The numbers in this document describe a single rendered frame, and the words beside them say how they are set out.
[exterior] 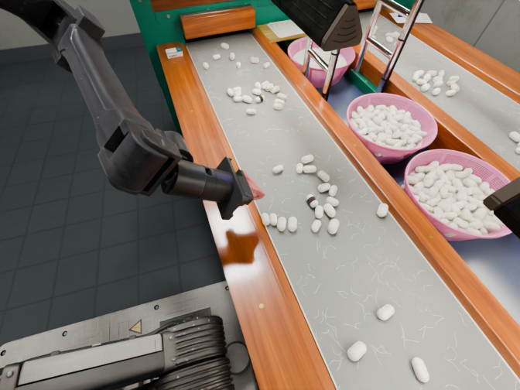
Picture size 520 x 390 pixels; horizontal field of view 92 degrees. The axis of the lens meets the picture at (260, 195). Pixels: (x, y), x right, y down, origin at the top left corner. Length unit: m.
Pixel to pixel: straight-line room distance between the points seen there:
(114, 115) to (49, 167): 1.80
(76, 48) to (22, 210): 1.54
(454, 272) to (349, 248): 0.20
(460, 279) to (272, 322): 0.38
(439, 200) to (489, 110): 0.46
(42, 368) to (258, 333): 0.31
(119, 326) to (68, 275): 0.79
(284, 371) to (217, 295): 0.38
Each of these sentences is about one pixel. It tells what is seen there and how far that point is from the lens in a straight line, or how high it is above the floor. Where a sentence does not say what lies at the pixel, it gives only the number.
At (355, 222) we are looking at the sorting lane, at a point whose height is 0.74.
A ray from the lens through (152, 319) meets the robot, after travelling 0.87.
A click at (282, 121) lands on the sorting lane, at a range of 0.85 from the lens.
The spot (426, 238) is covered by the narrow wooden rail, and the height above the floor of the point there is 0.77.
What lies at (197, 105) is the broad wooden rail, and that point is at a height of 0.76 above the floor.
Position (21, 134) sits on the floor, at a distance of 2.59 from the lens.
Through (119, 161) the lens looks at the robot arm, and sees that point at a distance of 0.36.
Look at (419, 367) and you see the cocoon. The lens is 0.58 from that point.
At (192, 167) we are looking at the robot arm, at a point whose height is 0.98.
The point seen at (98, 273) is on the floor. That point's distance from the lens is 1.56.
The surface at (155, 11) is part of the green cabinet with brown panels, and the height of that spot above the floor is 0.88.
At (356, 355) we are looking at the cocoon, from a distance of 0.54.
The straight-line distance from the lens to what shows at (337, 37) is 0.55.
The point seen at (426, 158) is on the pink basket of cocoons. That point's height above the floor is 0.75.
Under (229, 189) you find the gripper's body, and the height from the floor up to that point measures 0.93.
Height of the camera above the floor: 1.27
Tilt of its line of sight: 56 degrees down
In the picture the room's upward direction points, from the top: straight up
